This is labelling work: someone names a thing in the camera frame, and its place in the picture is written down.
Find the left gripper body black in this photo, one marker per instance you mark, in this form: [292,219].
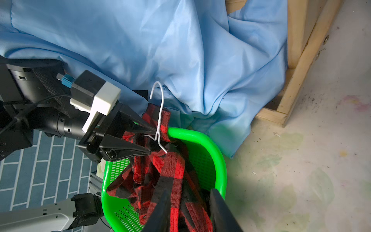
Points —
[90,144]

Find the green plastic basket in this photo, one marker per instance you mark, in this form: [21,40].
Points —
[204,155]

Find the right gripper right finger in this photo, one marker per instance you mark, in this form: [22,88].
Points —
[221,216]

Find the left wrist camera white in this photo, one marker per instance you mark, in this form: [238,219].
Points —
[91,94]

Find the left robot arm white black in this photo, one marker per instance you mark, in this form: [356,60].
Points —
[40,95]

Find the wooden clothes rack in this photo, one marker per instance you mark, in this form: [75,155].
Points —
[308,26]

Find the light blue shirt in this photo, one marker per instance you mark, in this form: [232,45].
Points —
[213,70]

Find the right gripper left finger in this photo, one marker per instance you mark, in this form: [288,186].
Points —
[160,218]

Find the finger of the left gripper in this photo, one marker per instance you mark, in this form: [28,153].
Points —
[133,122]
[114,149]

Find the red black plaid shirt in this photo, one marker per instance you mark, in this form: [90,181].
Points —
[145,179]

